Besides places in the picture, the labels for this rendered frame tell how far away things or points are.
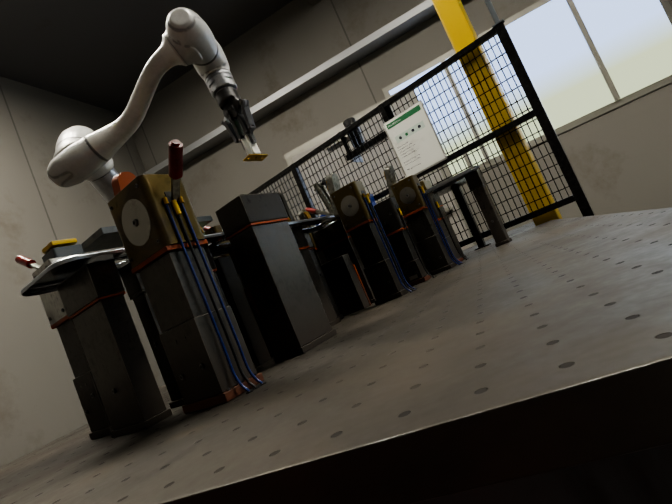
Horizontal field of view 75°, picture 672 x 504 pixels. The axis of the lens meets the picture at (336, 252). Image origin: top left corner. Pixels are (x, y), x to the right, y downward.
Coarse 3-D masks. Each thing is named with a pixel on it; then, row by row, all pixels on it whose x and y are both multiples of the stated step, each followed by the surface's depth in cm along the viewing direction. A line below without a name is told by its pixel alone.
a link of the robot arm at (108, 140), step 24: (168, 24) 120; (192, 24) 121; (168, 48) 125; (192, 48) 125; (216, 48) 134; (144, 72) 129; (144, 96) 134; (120, 120) 140; (96, 144) 140; (120, 144) 144
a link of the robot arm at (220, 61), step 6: (216, 42) 136; (216, 54) 135; (222, 54) 139; (216, 60) 137; (222, 60) 139; (198, 66) 137; (204, 66) 136; (210, 66) 137; (216, 66) 138; (222, 66) 140; (228, 66) 143; (198, 72) 140; (204, 72) 139; (210, 72) 139; (204, 78) 141
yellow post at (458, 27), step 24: (432, 0) 200; (456, 0) 194; (456, 24) 196; (456, 48) 197; (480, 48) 193; (480, 72) 193; (480, 96) 195; (504, 96) 195; (504, 144) 193; (528, 168) 189; (528, 192) 191; (552, 216) 187
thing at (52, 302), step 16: (48, 304) 88; (64, 320) 85; (64, 336) 88; (80, 352) 85; (80, 368) 86; (80, 384) 86; (80, 400) 87; (96, 400) 84; (96, 416) 85; (96, 432) 85
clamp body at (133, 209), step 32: (128, 192) 67; (160, 192) 67; (128, 224) 68; (160, 224) 65; (192, 224) 69; (128, 256) 70; (160, 256) 66; (192, 256) 68; (160, 288) 67; (192, 288) 66; (160, 320) 69; (192, 320) 64; (224, 320) 68; (192, 352) 65; (224, 352) 64; (192, 384) 66; (224, 384) 63; (256, 384) 67
